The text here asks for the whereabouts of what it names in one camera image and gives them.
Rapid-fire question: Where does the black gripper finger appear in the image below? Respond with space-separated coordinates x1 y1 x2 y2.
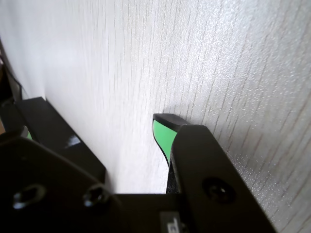
152 113 277 233
0 125 123 233

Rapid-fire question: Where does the black box lid base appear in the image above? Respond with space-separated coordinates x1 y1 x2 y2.
16 96 107 192

